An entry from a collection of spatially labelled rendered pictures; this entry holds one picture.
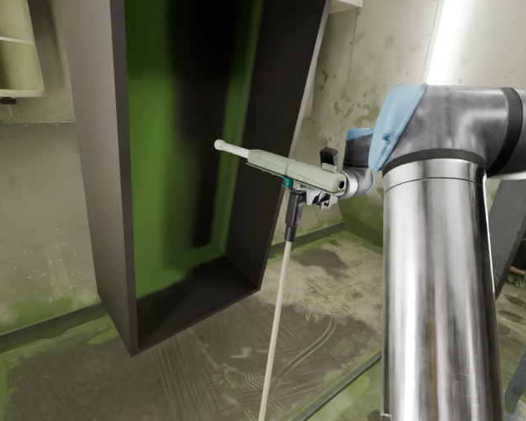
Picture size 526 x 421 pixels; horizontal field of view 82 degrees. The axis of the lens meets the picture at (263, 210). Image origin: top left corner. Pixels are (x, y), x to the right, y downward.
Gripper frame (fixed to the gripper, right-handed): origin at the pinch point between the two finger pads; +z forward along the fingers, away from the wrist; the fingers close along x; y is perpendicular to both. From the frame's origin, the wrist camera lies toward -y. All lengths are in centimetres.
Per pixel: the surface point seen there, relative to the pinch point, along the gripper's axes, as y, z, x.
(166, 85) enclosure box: -18, 7, 56
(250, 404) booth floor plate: 107, -17, 13
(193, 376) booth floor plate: 110, -7, 42
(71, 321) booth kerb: 111, 27, 112
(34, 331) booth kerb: 111, 43, 114
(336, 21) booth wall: -92, -189, 133
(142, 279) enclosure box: 64, 9, 66
